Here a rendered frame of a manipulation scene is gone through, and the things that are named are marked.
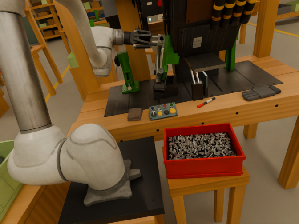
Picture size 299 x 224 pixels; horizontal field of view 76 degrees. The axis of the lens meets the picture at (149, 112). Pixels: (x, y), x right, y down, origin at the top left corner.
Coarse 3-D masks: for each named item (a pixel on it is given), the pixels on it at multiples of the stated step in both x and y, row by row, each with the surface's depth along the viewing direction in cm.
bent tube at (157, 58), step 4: (160, 36) 114; (164, 36) 114; (160, 40) 113; (164, 40) 114; (160, 48) 122; (156, 52) 125; (160, 52) 125; (156, 56) 126; (156, 60) 126; (156, 64) 125; (156, 68) 124; (156, 72) 123; (156, 80) 122; (160, 80) 122
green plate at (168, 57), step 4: (168, 36) 104; (168, 40) 104; (164, 44) 116; (168, 44) 105; (164, 48) 115; (168, 48) 106; (172, 48) 108; (164, 52) 115; (168, 52) 108; (172, 52) 109; (164, 56) 114; (168, 56) 110; (172, 56) 110; (176, 56) 110; (164, 60) 114; (168, 60) 111; (172, 60) 112; (176, 60) 112; (164, 64) 113
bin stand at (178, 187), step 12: (168, 180) 84; (180, 180) 83; (192, 180) 82; (204, 180) 81; (216, 180) 80; (228, 180) 80; (240, 180) 80; (180, 192) 82; (192, 192) 82; (216, 192) 120; (240, 192) 86; (180, 204) 88; (216, 204) 127; (228, 204) 99; (240, 204) 92; (180, 216) 94; (216, 216) 135; (228, 216) 103; (240, 216) 98
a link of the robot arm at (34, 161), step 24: (0, 0) 55; (24, 0) 62; (0, 24) 57; (0, 48) 58; (24, 48) 61; (24, 72) 61; (24, 96) 61; (24, 120) 63; (48, 120) 68; (24, 144) 62; (48, 144) 64; (24, 168) 63; (48, 168) 63
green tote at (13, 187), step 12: (0, 144) 104; (12, 144) 104; (0, 156) 109; (0, 168) 86; (0, 180) 86; (12, 180) 92; (0, 192) 85; (12, 192) 91; (0, 204) 84; (0, 216) 83
